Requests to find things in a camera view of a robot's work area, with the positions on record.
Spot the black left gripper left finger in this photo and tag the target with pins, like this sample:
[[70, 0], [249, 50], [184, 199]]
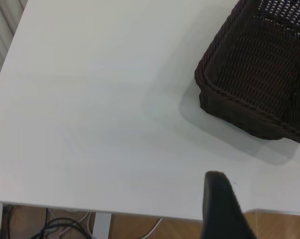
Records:
[[222, 211]]

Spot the black woven wicker basket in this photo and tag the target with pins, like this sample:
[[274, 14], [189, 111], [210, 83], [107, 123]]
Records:
[[251, 62]]

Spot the beige curtain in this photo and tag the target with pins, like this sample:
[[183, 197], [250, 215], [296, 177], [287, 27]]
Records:
[[3, 30]]

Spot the grey metal table leg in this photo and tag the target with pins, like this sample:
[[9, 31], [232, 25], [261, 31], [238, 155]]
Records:
[[102, 226]]

